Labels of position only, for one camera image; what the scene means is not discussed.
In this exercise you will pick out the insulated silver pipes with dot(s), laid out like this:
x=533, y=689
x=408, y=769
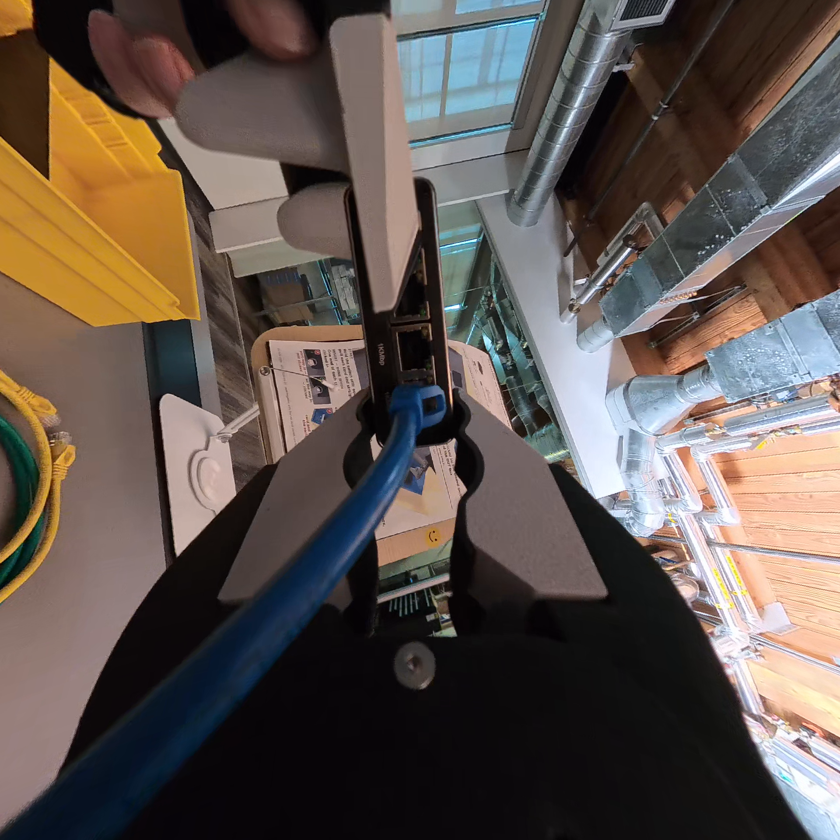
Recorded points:
x=689, y=459

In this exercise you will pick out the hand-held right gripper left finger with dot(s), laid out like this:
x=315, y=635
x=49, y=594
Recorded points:
x=289, y=512

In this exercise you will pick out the printed instruction sheet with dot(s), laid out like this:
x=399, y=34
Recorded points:
x=315, y=380

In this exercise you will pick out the tan backing board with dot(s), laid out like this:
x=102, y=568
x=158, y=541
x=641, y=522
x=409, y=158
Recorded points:
x=420, y=541

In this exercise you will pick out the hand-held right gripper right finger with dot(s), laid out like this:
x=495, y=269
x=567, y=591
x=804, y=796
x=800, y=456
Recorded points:
x=531, y=525

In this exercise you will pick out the yellow plastic bin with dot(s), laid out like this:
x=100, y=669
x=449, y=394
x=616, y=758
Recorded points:
x=98, y=229

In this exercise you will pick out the person's left hand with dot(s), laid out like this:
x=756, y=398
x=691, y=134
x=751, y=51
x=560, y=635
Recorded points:
x=138, y=72

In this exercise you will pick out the dark desk mat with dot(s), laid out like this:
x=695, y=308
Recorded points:
x=170, y=361

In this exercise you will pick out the silver air duct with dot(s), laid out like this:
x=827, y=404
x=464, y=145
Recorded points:
x=564, y=111

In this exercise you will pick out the black ethernet switch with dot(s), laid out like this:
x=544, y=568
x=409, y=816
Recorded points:
x=379, y=328

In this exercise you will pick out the black bin divider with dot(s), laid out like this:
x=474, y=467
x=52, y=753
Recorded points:
x=26, y=98

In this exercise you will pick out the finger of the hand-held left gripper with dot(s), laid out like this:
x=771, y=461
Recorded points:
x=374, y=164

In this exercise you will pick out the large window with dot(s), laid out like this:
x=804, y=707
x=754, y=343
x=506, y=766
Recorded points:
x=472, y=72

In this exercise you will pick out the rectangular metal duct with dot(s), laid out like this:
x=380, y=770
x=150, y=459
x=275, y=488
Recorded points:
x=722, y=216

